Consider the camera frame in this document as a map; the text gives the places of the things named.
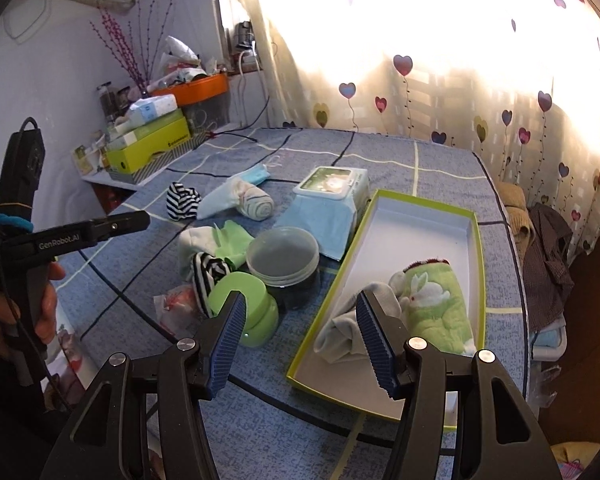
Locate green-edged white cardboard box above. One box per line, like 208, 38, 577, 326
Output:
286, 189, 487, 432

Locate clear plastic jar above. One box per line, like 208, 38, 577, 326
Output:
245, 226, 322, 311

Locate dark glass jar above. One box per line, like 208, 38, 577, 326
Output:
97, 82, 131, 121

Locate brown cloth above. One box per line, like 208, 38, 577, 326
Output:
495, 182, 536, 251

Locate small yellow-green box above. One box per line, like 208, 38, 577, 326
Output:
72, 145, 106, 176

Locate dark green long box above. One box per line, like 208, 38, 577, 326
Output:
107, 107, 188, 148

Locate striped pattern flat box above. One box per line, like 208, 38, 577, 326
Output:
107, 132, 208, 186

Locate person's left hand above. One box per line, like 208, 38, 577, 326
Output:
0, 262, 67, 356

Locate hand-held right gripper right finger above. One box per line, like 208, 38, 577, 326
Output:
355, 291, 563, 480

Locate light green cloth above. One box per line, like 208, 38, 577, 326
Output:
210, 220, 256, 271

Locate yellow-green cardboard box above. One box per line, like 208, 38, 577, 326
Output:
105, 130, 191, 173

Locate blue white tissue pack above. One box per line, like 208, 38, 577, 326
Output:
129, 95, 178, 128

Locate white shelf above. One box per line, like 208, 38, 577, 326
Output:
80, 170, 141, 191

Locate orange plastic basket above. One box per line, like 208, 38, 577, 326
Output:
152, 72, 230, 108

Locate black white striped sock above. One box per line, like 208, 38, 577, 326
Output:
166, 182, 203, 221
191, 252, 232, 318

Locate red item under shelf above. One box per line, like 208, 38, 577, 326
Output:
92, 185, 131, 216

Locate power strip on windowsill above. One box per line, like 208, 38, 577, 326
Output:
235, 20, 256, 51

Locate black cable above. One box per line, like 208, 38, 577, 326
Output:
207, 75, 272, 137

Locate clear plastic packet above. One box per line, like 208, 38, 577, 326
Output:
153, 284, 206, 336

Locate heart print curtain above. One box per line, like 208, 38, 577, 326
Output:
215, 0, 600, 261

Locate blue face mask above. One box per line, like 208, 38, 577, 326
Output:
237, 155, 283, 186

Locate green plastic container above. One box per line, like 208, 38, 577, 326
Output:
206, 271, 280, 348

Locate grey sock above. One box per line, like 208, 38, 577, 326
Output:
314, 282, 406, 366

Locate blue checked bedsheet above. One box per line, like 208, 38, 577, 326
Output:
50, 127, 531, 480

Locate rolled beige striped sock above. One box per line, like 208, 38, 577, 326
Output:
232, 180, 276, 220

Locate light blue wet wipes pack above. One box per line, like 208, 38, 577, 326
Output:
272, 166, 371, 261

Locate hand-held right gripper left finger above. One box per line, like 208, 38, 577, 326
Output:
54, 290, 248, 480

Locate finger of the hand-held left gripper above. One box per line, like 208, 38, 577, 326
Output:
87, 211, 151, 243

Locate dark checked shirt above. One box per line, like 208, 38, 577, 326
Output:
522, 205, 576, 331

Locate person's left forearm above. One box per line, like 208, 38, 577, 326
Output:
0, 340, 76, 480

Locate purple flower branches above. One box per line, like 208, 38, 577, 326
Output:
89, 0, 176, 91

